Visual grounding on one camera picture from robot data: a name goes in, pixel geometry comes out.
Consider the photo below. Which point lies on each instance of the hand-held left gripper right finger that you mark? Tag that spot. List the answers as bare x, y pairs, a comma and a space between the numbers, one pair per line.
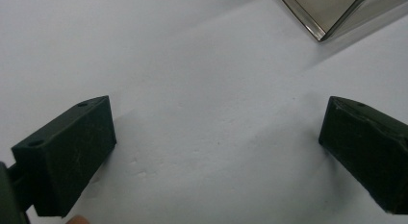
369, 147

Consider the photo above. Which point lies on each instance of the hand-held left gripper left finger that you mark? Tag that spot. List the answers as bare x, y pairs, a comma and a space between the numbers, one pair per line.
67, 156

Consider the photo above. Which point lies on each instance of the shiny metal tray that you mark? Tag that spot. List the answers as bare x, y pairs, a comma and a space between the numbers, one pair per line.
333, 12

